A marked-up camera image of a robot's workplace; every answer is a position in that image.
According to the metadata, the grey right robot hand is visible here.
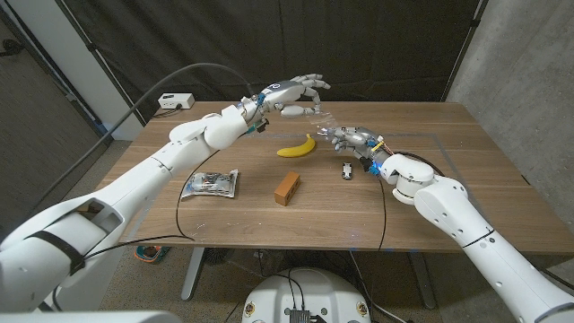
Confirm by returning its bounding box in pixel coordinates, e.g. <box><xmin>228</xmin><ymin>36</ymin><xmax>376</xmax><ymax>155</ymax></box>
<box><xmin>318</xmin><ymin>126</ymin><xmax>387</xmax><ymax>165</ymax></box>

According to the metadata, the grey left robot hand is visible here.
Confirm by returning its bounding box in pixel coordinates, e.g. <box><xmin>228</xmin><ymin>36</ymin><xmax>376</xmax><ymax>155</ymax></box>
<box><xmin>258</xmin><ymin>74</ymin><xmax>332</xmax><ymax>119</ymax></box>

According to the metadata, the yellow toy banana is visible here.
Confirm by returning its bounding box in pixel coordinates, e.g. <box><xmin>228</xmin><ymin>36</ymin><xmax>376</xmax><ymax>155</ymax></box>
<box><xmin>276</xmin><ymin>133</ymin><xmax>317</xmax><ymax>159</ymax></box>

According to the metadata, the brick-coloured toy block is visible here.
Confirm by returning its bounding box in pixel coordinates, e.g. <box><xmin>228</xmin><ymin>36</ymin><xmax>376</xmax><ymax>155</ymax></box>
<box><xmin>274</xmin><ymin>170</ymin><xmax>301</xmax><ymax>207</ymax></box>

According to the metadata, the white power strip box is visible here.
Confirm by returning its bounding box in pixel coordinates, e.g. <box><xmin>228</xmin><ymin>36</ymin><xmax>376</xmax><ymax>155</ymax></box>
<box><xmin>157</xmin><ymin>92</ymin><xmax>196</xmax><ymax>110</ymax></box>

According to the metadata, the black backdrop cloth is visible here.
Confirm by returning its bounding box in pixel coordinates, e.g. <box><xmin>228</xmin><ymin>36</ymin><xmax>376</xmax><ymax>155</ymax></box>
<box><xmin>56</xmin><ymin>0</ymin><xmax>488</xmax><ymax>123</ymax></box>

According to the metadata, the silver foil packet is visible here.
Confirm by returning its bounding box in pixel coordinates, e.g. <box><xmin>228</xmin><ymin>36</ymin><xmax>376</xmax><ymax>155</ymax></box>
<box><xmin>180</xmin><ymin>169</ymin><xmax>239</xmax><ymax>199</ymax></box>

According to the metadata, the black backdrop stand pole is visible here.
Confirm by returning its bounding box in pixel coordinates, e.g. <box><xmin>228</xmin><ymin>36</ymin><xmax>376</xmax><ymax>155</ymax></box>
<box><xmin>441</xmin><ymin>0</ymin><xmax>489</xmax><ymax>102</ymax></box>
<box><xmin>56</xmin><ymin>0</ymin><xmax>147</xmax><ymax>127</ymax></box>

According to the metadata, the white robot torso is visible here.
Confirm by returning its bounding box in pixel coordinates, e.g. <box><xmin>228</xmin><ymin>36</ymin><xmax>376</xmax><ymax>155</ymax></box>
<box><xmin>240</xmin><ymin>267</ymin><xmax>372</xmax><ymax>323</ymax></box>

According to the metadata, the orange and teal object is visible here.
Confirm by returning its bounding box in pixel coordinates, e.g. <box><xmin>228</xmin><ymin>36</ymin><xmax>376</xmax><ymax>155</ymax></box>
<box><xmin>133</xmin><ymin>244</ymin><xmax>171</xmax><ymax>265</ymax></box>

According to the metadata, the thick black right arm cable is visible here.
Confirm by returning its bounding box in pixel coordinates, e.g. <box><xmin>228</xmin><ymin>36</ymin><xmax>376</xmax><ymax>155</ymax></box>
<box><xmin>394</xmin><ymin>151</ymin><xmax>446</xmax><ymax>179</ymax></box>

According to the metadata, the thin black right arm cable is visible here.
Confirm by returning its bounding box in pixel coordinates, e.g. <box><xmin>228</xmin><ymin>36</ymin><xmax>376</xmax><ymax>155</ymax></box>
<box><xmin>376</xmin><ymin>177</ymin><xmax>388</xmax><ymax>251</ymax></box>

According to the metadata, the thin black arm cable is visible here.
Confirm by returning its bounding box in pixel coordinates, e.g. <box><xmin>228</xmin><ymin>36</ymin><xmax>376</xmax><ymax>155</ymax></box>
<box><xmin>376</xmin><ymin>177</ymin><xmax>388</xmax><ymax>251</ymax></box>
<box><xmin>83</xmin><ymin>150</ymin><xmax>221</xmax><ymax>261</ymax></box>

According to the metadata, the white cable under table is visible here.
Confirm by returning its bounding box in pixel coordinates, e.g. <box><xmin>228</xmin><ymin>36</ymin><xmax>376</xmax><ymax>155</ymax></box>
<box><xmin>348</xmin><ymin>250</ymin><xmax>407</xmax><ymax>323</ymax></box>

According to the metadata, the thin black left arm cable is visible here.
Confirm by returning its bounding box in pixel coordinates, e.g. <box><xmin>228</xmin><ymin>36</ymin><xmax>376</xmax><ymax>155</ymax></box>
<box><xmin>83</xmin><ymin>150</ymin><xmax>221</xmax><ymax>261</ymax></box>

